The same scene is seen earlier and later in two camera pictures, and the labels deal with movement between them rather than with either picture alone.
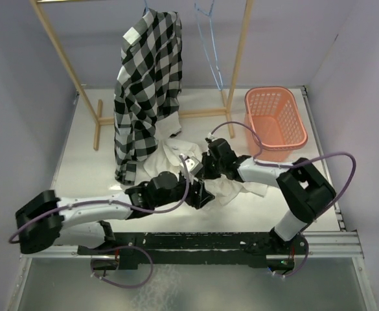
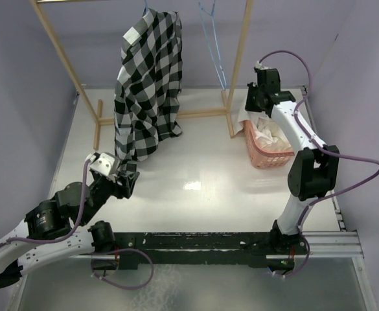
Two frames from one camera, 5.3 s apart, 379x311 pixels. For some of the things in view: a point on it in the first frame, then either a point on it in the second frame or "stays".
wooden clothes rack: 96,112 stays
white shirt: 166,157 to 267,132
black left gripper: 197,195 to 126,183
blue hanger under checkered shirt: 146,6 stays
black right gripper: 205,168 to 254,98
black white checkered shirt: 148,89 stays
